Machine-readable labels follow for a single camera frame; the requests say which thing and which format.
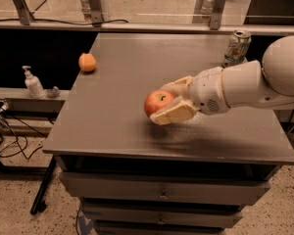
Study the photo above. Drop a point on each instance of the red apple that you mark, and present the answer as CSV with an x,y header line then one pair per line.
x,y
156,100

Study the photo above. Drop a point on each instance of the right metal bracket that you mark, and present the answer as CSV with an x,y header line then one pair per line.
x,y
216,15

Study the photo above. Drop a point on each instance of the middle metal bracket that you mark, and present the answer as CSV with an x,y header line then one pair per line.
x,y
95,11

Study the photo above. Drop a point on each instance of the bottom grey drawer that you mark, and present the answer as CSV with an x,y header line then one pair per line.
x,y
114,228

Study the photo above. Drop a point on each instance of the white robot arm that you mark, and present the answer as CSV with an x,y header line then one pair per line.
x,y
264,84

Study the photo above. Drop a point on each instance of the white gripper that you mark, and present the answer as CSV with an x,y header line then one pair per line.
x,y
208,90

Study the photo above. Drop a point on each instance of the orange fruit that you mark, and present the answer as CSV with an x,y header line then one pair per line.
x,y
87,62

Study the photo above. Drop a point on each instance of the middle grey drawer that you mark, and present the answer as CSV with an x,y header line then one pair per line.
x,y
161,214

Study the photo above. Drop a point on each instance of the top grey drawer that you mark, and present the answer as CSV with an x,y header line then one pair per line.
x,y
165,189

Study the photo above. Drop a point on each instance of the green white soda can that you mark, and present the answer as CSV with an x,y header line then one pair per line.
x,y
237,47

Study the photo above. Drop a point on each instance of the metal bracket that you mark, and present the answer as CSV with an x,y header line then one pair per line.
x,y
95,11
216,15
25,16

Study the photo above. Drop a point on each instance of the left metal bracket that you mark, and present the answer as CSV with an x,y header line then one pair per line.
x,y
25,16

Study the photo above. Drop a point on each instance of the grey drawer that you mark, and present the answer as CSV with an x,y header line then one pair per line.
x,y
161,214
165,189
114,228

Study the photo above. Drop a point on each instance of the black table leg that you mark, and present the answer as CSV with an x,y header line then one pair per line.
x,y
39,204

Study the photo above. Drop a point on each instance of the grey drawer cabinet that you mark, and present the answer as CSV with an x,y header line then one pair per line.
x,y
103,129

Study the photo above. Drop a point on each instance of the small grey metal object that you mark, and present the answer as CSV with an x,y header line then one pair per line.
x,y
53,92

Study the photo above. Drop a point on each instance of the white pump bottle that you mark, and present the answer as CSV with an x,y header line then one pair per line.
x,y
33,84

